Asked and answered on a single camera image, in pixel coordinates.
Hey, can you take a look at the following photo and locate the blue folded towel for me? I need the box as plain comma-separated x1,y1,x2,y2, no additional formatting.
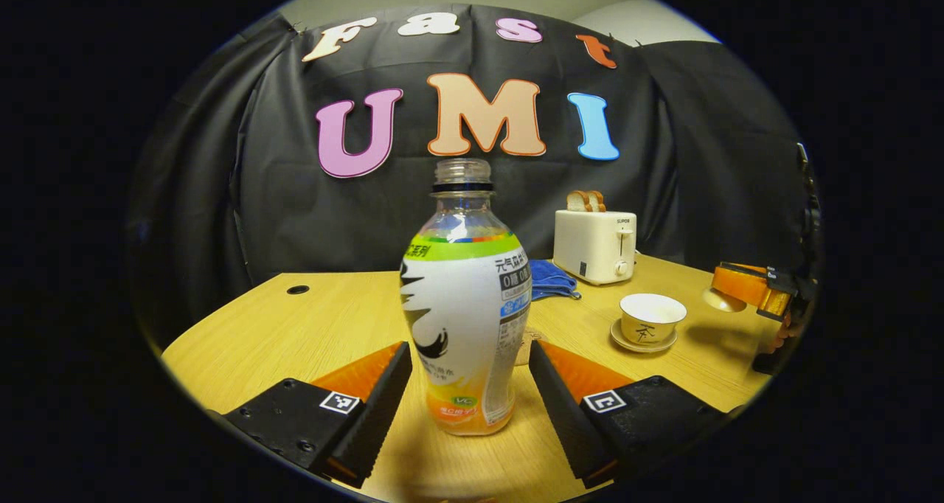
529,259,582,302

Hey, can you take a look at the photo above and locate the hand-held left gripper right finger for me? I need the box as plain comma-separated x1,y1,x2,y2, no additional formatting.
528,340,727,490

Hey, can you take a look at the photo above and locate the round cork coaster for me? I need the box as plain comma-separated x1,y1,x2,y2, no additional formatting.
516,326,551,367

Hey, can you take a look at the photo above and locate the clear labelled water bottle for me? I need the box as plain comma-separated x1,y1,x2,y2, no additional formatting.
399,158,532,437

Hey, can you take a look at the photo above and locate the cream teacup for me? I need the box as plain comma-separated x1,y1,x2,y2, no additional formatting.
619,293,688,347

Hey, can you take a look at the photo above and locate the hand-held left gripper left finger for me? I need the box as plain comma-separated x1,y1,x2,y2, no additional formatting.
223,341,413,489

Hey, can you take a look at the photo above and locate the white toaster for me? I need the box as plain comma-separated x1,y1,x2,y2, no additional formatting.
553,208,638,286

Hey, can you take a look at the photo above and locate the black backdrop cloth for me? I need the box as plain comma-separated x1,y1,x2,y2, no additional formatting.
127,3,812,350

